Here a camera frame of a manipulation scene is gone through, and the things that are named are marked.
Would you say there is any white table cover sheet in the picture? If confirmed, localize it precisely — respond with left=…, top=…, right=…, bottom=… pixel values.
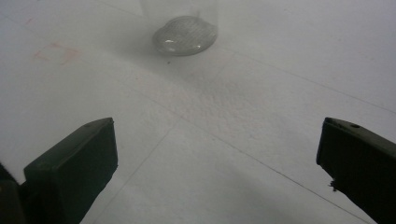
left=0, top=0, right=396, bottom=224

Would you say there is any clear glass jar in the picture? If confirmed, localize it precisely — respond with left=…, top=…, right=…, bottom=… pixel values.
left=139, top=0, right=219, bottom=58

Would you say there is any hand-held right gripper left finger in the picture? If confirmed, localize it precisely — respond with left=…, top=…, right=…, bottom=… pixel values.
left=23, top=117, right=119, bottom=224

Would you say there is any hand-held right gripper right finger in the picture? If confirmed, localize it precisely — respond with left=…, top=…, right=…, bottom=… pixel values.
left=316, top=117, right=396, bottom=224

